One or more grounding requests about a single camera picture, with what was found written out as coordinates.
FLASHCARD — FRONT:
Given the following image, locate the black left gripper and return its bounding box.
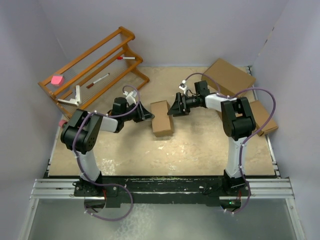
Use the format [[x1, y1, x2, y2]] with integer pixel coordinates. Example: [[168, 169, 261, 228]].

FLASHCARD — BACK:
[[121, 101, 154, 124]]

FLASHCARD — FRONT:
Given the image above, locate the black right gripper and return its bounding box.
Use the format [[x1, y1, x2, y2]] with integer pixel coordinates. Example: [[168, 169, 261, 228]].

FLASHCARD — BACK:
[[167, 92, 200, 118]]

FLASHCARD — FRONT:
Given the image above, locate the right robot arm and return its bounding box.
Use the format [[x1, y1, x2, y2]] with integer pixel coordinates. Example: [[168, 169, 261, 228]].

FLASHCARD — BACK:
[[167, 80, 256, 196]]

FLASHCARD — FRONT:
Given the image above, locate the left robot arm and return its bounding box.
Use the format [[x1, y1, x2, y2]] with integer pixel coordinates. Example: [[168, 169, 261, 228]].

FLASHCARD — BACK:
[[60, 97, 155, 196]]

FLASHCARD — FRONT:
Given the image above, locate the large folded cardboard box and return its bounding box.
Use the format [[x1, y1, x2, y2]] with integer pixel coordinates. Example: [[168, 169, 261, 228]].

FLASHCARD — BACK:
[[201, 58, 256, 96]]

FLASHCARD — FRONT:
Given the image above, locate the small folded cardboard box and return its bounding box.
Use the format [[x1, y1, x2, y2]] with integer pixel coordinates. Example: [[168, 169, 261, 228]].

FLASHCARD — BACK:
[[250, 100, 279, 137]]

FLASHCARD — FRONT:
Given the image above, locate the brown capped white marker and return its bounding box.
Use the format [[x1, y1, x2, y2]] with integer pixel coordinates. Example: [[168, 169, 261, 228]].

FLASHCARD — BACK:
[[86, 72, 110, 89]]

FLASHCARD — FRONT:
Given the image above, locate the red capped white marker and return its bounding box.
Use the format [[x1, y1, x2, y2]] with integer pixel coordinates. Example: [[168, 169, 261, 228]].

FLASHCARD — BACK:
[[116, 56, 136, 60]]

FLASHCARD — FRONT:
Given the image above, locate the orange wooden rack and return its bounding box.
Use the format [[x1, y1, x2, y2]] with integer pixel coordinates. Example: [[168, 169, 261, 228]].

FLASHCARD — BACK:
[[38, 26, 150, 119]]

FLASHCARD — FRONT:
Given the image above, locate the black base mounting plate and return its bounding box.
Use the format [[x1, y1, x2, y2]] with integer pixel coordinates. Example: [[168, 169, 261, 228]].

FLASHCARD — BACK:
[[72, 175, 249, 209]]

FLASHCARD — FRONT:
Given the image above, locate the pink capped green can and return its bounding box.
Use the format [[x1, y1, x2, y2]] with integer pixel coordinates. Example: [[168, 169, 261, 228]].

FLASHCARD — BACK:
[[59, 119, 67, 128]]

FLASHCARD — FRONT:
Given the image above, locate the pink eraser block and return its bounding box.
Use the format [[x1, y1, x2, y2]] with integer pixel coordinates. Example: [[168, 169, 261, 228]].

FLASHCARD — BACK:
[[50, 74, 65, 87]]

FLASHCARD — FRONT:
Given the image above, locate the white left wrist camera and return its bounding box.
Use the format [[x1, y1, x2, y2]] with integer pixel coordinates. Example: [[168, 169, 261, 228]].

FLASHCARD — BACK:
[[123, 90, 140, 106]]

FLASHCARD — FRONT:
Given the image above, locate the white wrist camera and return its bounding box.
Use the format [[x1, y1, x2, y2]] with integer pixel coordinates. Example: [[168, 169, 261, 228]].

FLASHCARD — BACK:
[[179, 80, 188, 95], [123, 90, 140, 106]]

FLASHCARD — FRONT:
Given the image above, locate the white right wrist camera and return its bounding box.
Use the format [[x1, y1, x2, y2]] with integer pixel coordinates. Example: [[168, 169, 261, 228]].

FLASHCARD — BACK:
[[179, 80, 188, 95]]

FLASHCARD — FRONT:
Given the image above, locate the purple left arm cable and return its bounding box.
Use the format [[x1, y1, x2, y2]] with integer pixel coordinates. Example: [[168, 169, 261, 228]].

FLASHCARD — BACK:
[[72, 85, 141, 222]]

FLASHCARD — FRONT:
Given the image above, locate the white angled bracket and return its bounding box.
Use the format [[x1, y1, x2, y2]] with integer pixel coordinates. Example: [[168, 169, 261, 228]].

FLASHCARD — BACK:
[[57, 85, 82, 107]]

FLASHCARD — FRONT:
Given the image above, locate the aluminium frame rail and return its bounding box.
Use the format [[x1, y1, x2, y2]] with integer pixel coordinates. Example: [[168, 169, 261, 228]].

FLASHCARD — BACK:
[[31, 178, 295, 199]]

